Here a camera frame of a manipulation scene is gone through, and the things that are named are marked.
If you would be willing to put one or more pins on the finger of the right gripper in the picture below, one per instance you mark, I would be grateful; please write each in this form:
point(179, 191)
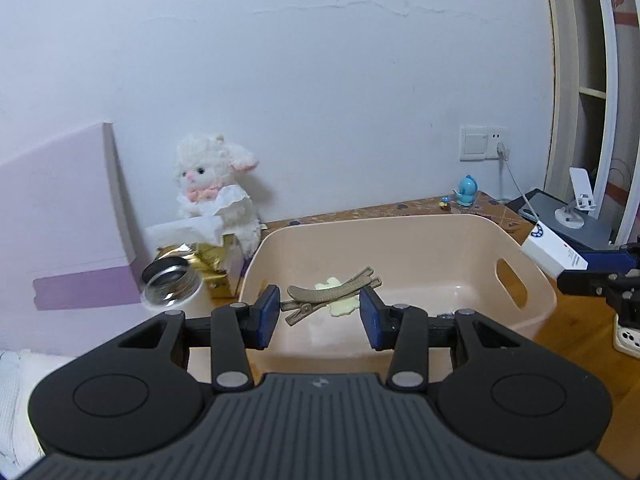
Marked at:
point(622, 259)
point(593, 283)

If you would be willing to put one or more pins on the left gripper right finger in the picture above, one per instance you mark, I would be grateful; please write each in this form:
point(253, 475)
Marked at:
point(402, 330)

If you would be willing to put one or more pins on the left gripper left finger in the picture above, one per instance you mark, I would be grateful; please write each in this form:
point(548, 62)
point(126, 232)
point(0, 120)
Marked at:
point(238, 327)

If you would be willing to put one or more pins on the white blue-print carton box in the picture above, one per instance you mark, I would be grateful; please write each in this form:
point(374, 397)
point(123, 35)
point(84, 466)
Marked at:
point(550, 253)

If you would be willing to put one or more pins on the olive hair clip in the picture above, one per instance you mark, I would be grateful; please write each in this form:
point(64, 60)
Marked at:
point(303, 302)

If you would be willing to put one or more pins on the dark grey laptop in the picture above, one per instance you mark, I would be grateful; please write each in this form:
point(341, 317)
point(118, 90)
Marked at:
point(594, 235)

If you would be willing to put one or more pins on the white power strip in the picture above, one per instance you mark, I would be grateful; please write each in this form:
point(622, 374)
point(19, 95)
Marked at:
point(626, 340)

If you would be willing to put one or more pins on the beige plastic storage basket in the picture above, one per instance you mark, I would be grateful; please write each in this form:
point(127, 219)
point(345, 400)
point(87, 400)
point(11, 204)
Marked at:
point(440, 263)

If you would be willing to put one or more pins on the gold tissue box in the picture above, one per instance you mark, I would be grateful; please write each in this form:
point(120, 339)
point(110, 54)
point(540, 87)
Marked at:
point(220, 267)

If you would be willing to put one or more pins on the pale yellow flat item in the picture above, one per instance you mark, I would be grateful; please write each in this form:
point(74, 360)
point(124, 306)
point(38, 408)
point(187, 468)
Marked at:
point(340, 307)

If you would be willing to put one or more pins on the white phone stand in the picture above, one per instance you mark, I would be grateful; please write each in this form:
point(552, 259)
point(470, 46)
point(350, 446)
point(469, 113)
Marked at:
point(580, 199)

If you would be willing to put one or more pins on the white thermos bottle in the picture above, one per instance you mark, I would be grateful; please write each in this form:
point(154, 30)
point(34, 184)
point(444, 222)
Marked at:
point(171, 283)

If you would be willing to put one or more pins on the small colourful mini figurine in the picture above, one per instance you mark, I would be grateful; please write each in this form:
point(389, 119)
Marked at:
point(444, 204)

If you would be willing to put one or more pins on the blue cartoon figurine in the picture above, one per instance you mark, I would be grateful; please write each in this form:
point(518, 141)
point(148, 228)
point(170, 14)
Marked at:
point(466, 191)

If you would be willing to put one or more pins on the white plush lamb toy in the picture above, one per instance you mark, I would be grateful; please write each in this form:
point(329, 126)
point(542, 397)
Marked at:
point(207, 171)

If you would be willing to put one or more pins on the lilac headboard panel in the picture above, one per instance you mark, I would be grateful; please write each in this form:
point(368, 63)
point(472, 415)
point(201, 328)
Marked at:
point(69, 273)

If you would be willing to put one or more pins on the white bedding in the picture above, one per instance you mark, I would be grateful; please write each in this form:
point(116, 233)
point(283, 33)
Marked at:
point(20, 373)

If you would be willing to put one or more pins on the white shelf unit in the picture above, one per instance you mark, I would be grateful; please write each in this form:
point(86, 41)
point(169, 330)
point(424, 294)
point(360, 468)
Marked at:
point(595, 123)

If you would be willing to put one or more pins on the white wall switch socket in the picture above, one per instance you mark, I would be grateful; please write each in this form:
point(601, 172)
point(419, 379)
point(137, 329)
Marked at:
point(480, 142)

